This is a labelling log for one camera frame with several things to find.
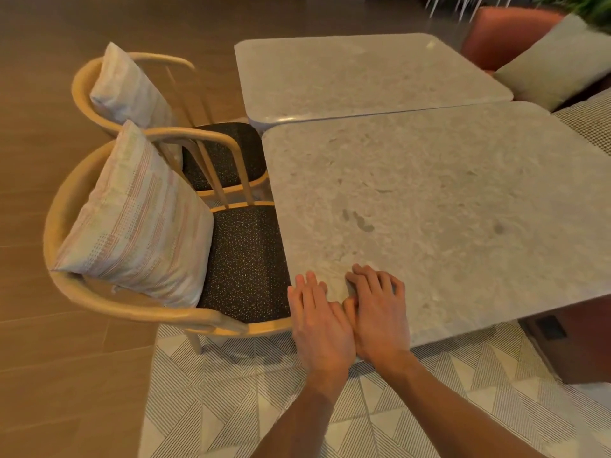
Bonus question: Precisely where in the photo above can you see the plain grey-green cushion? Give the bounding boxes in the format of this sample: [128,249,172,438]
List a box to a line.
[494,14,611,113]

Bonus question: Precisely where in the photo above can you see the grey geometric patterned rug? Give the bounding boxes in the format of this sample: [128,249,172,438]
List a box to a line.
[138,320,611,458]

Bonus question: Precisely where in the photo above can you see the grey marble square table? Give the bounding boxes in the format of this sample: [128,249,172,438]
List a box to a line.
[234,33,514,134]
[262,101,611,350]

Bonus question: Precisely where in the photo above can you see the person's right hand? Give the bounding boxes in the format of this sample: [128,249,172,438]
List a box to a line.
[343,264,411,366]

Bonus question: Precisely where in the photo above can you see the person's left forearm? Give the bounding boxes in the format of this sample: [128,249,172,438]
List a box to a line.
[250,369,352,458]

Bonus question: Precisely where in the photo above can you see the white striped cushion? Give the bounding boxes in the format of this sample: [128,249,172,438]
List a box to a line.
[50,120,214,309]
[90,42,185,170]

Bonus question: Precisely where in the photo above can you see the checked grey cushion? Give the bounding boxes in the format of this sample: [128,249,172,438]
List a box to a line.
[553,88,611,156]

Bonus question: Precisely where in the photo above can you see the orange upholstered sofa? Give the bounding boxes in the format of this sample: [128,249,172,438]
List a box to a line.
[460,6,570,73]

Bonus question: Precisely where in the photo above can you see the person's left hand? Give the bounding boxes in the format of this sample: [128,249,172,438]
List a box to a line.
[288,271,357,375]

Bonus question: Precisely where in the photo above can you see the wooden chair with dark seat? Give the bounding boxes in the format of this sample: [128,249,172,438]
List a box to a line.
[72,52,271,200]
[43,126,294,356]

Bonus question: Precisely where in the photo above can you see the brown sofa base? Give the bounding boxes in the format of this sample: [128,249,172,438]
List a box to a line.
[518,295,611,385]

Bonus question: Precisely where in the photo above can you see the white metal chair legs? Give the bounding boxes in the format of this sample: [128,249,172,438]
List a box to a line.
[424,0,516,22]

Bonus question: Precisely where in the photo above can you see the person's right forearm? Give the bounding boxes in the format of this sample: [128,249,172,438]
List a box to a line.
[377,350,550,458]

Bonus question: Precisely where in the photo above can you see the green plant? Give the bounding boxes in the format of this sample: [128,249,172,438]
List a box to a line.
[532,0,611,35]

